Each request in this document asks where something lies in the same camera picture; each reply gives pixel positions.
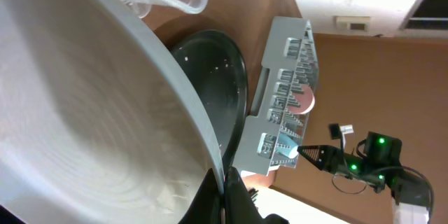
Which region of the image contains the grey dishwasher rack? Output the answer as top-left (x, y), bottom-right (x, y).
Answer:
top-left (233, 16), bottom-right (319, 176)

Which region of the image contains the round black tray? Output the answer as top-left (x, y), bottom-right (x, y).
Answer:
top-left (170, 30), bottom-right (249, 172)

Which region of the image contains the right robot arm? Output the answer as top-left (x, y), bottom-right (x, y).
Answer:
top-left (297, 132), bottom-right (435, 223)

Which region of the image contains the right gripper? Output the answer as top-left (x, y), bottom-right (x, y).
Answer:
top-left (297, 145), bottom-right (365, 179)

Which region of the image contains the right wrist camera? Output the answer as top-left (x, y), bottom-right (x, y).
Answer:
top-left (328, 123), bottom-right (354, 139)

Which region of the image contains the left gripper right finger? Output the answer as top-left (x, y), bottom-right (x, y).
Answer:
top-left (224, 167), bottom-right (289, 224)

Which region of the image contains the wall switch plate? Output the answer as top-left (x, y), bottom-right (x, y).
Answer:
top-left (335, 16), bottom-right (370, 32)

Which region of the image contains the blue cup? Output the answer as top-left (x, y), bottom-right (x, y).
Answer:
top-left (276, 134), bottom-right (298, 159)

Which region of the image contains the grey plate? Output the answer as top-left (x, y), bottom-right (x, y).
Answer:
top-left (1, 0), bottom-right (223, 223)

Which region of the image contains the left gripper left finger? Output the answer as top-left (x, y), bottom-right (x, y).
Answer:
top-left (178, 169), bottom-right (221, 224)

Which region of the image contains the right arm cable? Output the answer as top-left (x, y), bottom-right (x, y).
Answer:
top-left (330, 138), bottom-right (435, 211)

